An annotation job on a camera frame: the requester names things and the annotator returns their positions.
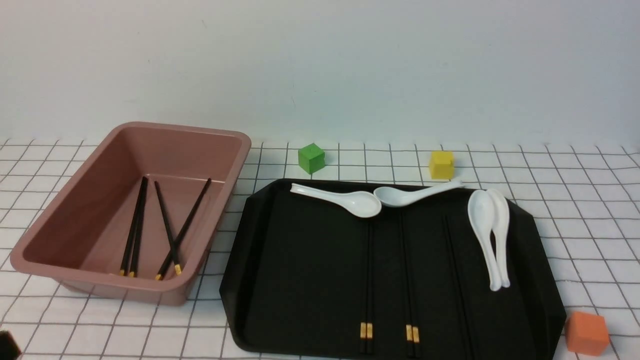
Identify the orange cube block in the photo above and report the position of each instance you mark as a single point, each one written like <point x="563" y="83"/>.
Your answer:
<point x="587" y="333"/>

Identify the green cube block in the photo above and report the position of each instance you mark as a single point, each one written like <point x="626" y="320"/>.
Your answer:
<point x="311" y="158"/>

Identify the yellow cube block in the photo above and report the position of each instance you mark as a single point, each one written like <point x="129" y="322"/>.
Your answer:
<point x="442" y="165"/>

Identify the pink plastic bin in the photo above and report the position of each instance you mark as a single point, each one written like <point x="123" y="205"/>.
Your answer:
<point x="79" y="239"/>

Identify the black chopstick gold band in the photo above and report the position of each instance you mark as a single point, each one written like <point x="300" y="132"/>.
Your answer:
<point x="369" y="291"/>
<point x="414" y="312"/>
<point x="173" y="253"/>
<point x="410" y="348"/>
<point x="139" y="224"/>
<point x="124" y="268"/>
<point x="188" y="221"/>
<point x="363" y="327"/>

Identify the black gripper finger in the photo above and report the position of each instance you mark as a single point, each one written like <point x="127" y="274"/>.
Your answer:
<point x="9" y="348"/>

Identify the white ceramic spoon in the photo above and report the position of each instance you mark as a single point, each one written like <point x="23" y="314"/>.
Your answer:
<point x="361" y="204"/>
<point x="481" y="214"/>
<point x="500" y="230"/>
<point x="396" y="198"/>

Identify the black plastic tray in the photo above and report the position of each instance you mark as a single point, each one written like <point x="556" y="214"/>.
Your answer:
<point x="292" y="284"/>

